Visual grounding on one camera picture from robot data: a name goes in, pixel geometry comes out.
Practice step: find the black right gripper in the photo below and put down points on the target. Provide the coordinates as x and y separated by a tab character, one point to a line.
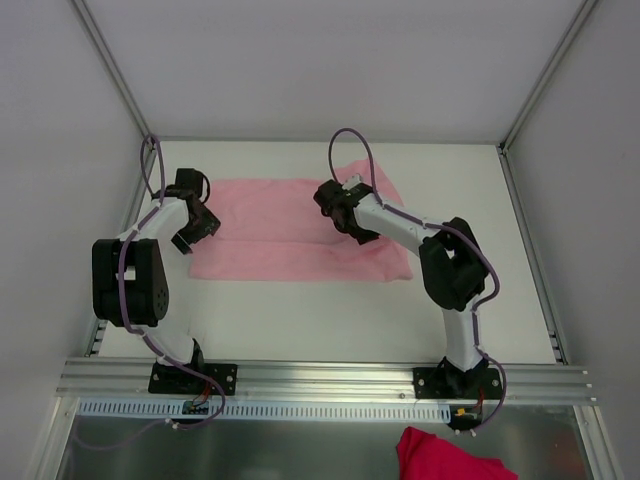
338	213

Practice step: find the red t shirt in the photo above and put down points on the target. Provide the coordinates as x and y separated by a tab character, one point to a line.
423	455

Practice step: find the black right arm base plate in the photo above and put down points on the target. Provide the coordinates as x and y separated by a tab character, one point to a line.
450	384

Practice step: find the pink t shirt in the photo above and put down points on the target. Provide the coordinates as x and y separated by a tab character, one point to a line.
272	230

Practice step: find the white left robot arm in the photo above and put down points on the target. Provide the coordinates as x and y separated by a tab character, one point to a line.
129	284

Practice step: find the aluminium frame post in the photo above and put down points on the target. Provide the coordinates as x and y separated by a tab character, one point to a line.
87	21
560	51

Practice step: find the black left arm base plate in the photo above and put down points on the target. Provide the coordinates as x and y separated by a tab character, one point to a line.
169	380

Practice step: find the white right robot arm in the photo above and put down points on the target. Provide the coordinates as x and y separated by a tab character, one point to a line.
452	265

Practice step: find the aluminium front rail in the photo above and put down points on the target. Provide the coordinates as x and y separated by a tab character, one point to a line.
525	384

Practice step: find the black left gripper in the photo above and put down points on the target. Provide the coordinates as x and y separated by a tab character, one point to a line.
201	226

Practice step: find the left aluminium frame post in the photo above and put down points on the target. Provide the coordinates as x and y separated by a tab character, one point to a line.
87	21

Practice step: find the white slotted cable duct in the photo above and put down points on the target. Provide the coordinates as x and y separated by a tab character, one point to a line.
266	410

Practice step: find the right aluminium frame post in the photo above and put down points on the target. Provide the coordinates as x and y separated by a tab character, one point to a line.
560	51

